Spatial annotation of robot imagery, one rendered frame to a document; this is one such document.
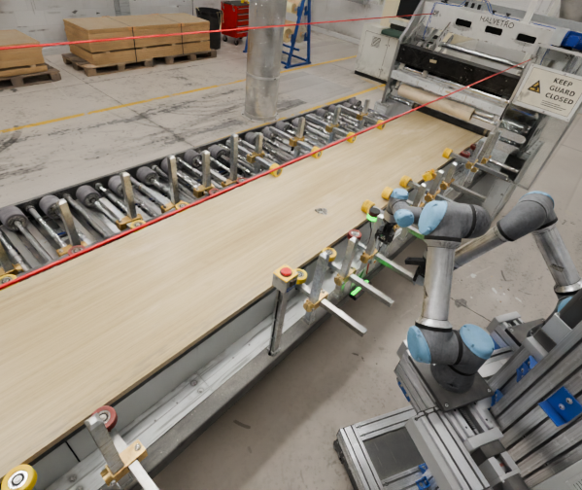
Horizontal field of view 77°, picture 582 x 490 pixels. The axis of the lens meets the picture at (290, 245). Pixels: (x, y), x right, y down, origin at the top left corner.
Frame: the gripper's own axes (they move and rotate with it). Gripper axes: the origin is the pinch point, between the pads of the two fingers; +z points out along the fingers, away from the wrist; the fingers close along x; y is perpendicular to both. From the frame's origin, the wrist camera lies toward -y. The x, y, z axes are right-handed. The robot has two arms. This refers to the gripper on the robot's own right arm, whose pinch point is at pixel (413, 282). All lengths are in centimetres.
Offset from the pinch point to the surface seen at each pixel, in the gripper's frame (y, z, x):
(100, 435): -26, -29, -154
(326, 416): -2, 82, -52
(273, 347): -27, 6, -82
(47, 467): -48, 8, -169
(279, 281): -28, -38, -84
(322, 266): -27, -28, -56
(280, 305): -27, -23, -82
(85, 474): -43, 20, -162
